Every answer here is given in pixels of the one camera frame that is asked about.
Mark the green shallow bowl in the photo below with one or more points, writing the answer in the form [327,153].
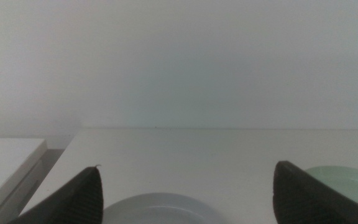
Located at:
[350,183]

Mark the white side table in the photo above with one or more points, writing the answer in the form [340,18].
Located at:
[2,161]

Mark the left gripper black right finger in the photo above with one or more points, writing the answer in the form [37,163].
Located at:
[300,202]

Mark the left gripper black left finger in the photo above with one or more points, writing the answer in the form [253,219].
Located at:
[79,202]

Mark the grey shallow bowl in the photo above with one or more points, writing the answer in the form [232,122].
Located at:
[160,211]

